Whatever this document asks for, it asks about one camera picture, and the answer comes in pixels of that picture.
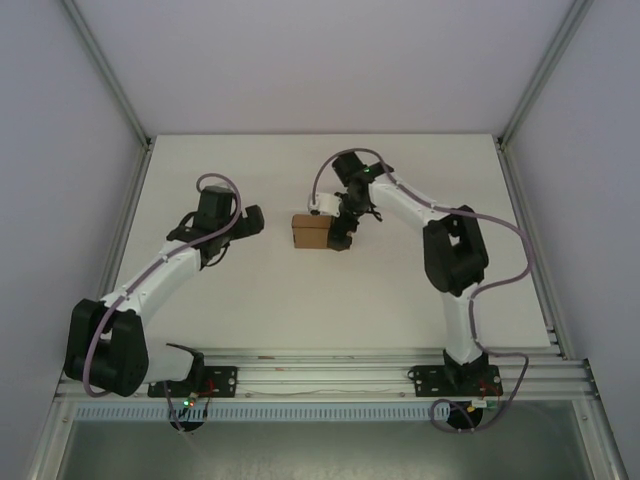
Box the brown cardboard paper box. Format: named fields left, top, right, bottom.
left=290, top=213, right=334, bottom=250

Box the aluminium frame post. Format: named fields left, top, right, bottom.
left=62, top=0, right=154, bottom=147
left=497, top=0, right=596, bottom=147

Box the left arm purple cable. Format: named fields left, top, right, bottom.
left=82, top=172, right=244, bottom=434

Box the aluminium table side rail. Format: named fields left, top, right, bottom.
left=79, top=142, right=154, bottom=362
left=497, top=142, right=574, bottom=361

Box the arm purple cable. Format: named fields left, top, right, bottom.
left=82, top=172, right=244, bottom=434
left=310, top=146, right=533, bottom=434

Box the grey slotted cable duct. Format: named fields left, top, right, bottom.
left=73, top=404, right=576, bottom=422

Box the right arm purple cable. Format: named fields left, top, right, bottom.
left=310, top=146, right=533, bottom=434

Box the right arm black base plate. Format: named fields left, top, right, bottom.
left=408, top=364, right=502, bottom=399

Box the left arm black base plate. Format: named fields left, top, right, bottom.
left=147, top=365, right=239, bottom=399

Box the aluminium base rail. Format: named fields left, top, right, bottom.
left=55, top=348, right=600, bottom=402

